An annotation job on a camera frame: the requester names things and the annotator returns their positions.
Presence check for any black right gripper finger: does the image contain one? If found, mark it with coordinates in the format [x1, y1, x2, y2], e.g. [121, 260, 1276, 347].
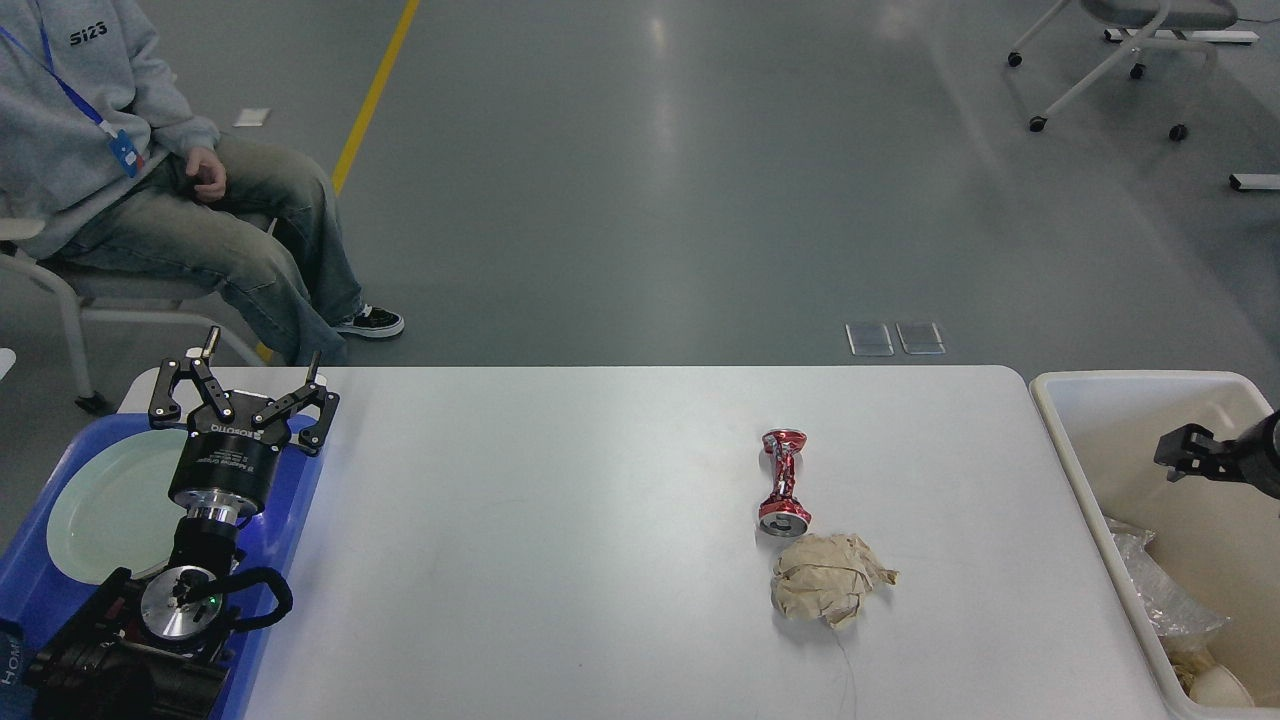
[1153, 424, 1245, 483]

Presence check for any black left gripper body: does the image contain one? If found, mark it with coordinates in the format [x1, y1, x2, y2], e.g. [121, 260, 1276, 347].
[168, 418, 292, 518]

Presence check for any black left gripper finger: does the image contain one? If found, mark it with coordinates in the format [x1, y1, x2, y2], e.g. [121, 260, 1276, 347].
[148, 325, 241, 430]
[252, 351, 340, 457]

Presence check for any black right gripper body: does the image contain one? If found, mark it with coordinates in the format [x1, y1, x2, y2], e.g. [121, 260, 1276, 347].
[1230, 411, 1279, 498]

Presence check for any mint green plate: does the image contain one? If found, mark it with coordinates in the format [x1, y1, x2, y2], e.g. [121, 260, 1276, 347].
[46, 429, 187, 585]

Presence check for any white bowl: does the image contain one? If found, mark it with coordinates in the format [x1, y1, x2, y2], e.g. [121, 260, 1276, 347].
[1187, 664, 1256, 708]

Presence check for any brown paper ball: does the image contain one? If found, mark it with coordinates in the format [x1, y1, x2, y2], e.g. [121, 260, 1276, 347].
[771, 533, 900, 630]

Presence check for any crushed red soda can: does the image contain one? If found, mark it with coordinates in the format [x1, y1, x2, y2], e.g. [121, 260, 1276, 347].
[758, 428, 812, 538]

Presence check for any small brown paper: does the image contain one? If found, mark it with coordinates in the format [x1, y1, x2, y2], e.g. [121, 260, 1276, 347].
[1165, 648, 1217, 696]

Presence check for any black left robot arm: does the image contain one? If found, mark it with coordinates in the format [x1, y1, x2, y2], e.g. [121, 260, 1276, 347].
[23, 327, 340, 719]

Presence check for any beige plastic bin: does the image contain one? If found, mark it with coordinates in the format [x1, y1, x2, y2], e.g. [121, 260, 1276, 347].
[1030, 370, 1279, 719]

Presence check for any white chair of person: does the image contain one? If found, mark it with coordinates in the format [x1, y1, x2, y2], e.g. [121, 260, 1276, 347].
[1, 219, 216, 416]

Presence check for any blue plastic tray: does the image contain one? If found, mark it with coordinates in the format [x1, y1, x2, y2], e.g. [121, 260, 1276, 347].
[1, 414, 323, 719]

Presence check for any seated person grey hoodie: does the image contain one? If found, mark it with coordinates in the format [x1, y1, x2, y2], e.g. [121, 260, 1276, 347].
[1, 1, 404, 364]

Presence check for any white floor bar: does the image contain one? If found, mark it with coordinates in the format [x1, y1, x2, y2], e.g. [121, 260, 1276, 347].
[1228, 173, 1280, 192]

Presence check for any right floor outlet plate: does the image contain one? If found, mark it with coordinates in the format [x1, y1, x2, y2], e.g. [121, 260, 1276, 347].
[895, 322, 947, 356]

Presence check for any floor outlet plate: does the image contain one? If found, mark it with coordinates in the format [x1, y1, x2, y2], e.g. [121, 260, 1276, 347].
[845, 322, 895, 357]
[895, 322, 947, 356]

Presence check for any left floor outlet plate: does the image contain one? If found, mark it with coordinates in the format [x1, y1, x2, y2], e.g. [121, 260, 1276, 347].
[845, 322, 895, 357]

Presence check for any white desk foot bar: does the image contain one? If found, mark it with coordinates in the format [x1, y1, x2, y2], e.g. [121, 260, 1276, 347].
[1103, 28, 1260, 45]

